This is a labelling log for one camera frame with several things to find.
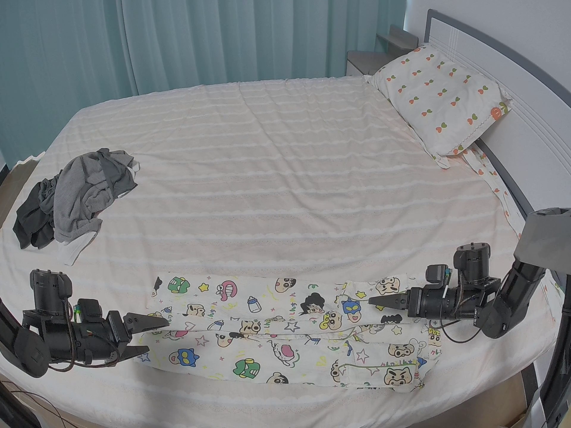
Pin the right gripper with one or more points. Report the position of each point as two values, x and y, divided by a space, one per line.
432 303

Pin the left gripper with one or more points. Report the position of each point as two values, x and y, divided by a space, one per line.
105 339

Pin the white printed pyjama top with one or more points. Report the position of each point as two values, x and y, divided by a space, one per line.
285 341

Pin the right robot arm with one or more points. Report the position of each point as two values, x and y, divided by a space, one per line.
504 301

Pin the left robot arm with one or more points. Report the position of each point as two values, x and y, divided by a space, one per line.
31 350

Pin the pile of clothes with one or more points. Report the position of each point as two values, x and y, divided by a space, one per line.
76 194

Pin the bed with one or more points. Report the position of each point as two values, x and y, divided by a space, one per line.
276 172

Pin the white printed pillow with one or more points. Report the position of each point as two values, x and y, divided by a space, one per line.
441 100

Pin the grey wooden bedside table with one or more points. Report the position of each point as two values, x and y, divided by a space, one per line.
361 63

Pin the blue-green curtain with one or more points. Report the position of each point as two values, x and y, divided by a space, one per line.
200 25

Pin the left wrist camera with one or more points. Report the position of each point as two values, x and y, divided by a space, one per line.
88 314

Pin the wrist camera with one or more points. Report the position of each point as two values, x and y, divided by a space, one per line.
88 314
437 274

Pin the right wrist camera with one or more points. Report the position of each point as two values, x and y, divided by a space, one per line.
437 274

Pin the pale wooden frame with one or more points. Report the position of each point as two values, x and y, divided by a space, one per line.
517 419

